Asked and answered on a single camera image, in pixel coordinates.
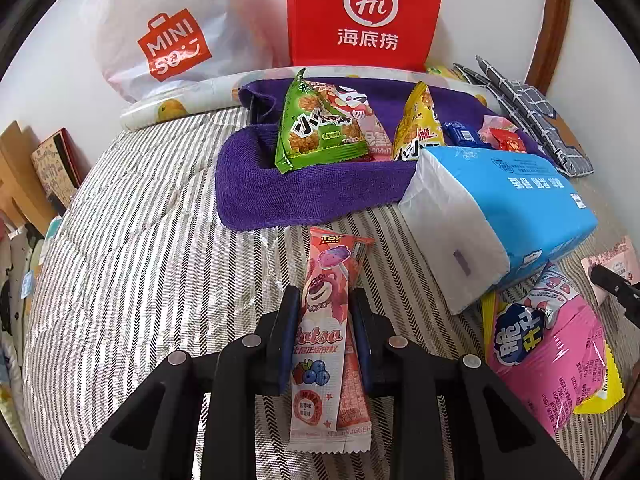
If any pink Lotso stick packet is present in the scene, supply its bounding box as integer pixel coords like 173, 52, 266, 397
288, 226, 372, 454

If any red small snack packet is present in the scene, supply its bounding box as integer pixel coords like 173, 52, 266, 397
489, 128, 526, 153

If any blue wrapper snack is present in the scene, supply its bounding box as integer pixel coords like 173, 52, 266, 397
442, 122, 490, 148

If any yellow snack bag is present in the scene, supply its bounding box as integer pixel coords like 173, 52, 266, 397
393, 81, 445, 160

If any green snack bag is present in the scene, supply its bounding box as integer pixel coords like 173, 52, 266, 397
274, 68, 369, 174

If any pink panda snack bag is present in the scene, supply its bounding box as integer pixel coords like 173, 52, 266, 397
308, 80, 392, 162

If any small pink candy packet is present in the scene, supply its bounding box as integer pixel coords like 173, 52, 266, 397
478, 115, 518, 145

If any person's right hand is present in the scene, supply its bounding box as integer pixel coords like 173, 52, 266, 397
625, 361, 640, 424

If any white pink small packet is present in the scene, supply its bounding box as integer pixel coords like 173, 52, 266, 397
582, 235, 639, 285

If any large pink chips bag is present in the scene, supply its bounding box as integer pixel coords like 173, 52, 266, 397
480, 263, 625, 434

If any grey plaid folded cloth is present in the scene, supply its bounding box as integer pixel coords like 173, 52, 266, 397
454, 56, 593, 178

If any blue tissue pack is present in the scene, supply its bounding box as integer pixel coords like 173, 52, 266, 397
399, 146, 597, 315

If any striped grey bed quilt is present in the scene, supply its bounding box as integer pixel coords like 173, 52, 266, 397
23, 107, 639, 479

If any purple towel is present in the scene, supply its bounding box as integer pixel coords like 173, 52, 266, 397
214, 76, 547, 232

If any wooden headboard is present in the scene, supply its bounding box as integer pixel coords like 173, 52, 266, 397
0, 122, 56, 235

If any brown patterned book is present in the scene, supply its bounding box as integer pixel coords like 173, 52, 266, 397
30, 128, 84, 209

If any yellow snack pack behind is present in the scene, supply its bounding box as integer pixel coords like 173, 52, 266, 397
425, 65, 463, 81

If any rolled fruit print mat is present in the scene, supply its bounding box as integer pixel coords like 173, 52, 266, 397
120, 65, 500, 131

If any red Haidilao paper bag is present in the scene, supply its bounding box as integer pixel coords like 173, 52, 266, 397
288, 0, 442, 72

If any white Miniso plastic bag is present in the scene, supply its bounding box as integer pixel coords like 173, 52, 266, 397
80, 0, 288, 103

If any wooden door frame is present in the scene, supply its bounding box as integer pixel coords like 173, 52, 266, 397
525, 0, 572, 94

